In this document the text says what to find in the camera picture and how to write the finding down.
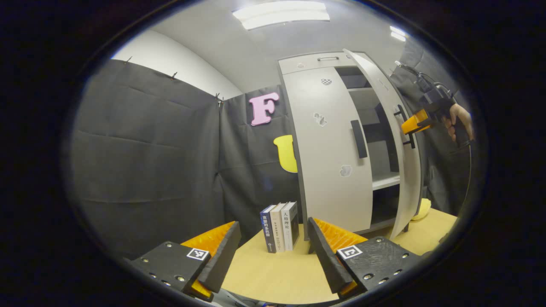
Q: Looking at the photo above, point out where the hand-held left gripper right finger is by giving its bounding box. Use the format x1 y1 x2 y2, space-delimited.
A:
307 217 424 300

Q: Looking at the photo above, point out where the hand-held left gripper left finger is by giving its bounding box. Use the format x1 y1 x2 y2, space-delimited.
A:
127 220 242 303

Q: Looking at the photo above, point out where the cube-sticker grey cabinet door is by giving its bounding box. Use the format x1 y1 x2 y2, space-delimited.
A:
343 49 423 240

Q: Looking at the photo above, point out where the checkered-sticker grey cabinet door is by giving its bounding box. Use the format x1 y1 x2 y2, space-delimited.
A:
282 66 374 235

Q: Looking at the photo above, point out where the grey double-door shoe cabinet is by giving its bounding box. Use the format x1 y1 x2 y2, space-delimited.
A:
277 51 426 241

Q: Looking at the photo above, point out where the white book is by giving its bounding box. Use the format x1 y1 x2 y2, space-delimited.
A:
281 201 299 252

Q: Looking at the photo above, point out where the dark blue book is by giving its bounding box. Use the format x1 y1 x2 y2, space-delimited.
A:
260 205 278 254

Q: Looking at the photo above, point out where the beige book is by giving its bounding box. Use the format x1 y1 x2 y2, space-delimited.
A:
270 203 288 252

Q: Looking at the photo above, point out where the yellow round sponge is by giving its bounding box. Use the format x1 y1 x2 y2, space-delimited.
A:
411 198 433 222

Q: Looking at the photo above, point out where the black backdrop cloth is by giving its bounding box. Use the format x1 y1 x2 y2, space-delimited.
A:
70 41 474 261

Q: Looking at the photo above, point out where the large ceiling light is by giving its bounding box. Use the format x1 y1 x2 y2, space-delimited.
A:
232 0 331 31

